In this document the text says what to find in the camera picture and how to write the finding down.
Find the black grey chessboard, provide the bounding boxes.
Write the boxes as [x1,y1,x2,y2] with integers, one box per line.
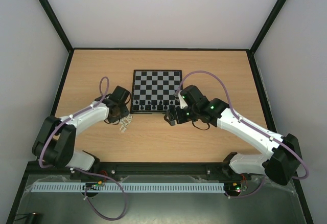
[130,70,182,114]

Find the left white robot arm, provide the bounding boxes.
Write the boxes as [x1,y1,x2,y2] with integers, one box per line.
[32,86,131,171]

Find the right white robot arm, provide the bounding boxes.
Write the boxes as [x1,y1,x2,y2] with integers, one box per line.
[164,85,302,186]

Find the pile of white chess pieces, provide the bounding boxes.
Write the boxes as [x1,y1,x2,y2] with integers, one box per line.
[119,114,133,133]

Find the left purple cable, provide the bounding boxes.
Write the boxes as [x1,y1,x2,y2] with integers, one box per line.
[38,76,110,169]

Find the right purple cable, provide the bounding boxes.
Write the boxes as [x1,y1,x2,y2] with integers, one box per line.
[175,71,310,180]

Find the black aluminium rail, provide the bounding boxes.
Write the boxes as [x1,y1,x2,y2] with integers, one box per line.
[25,161,256,183]

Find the light blue cable duct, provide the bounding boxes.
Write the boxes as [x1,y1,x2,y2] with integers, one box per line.
[31,182,225,193]

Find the purple cable loop bottom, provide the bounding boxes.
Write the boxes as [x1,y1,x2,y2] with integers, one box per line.
[83,174,128,220]

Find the black frame post left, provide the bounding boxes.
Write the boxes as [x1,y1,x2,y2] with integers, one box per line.
[26,0,74,53]

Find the black frame post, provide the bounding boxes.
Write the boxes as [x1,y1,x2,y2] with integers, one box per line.
[26,0,74,53]
[250,0,287,55]

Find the black frame post right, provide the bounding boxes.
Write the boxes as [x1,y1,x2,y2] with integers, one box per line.
[250,0,287,55]

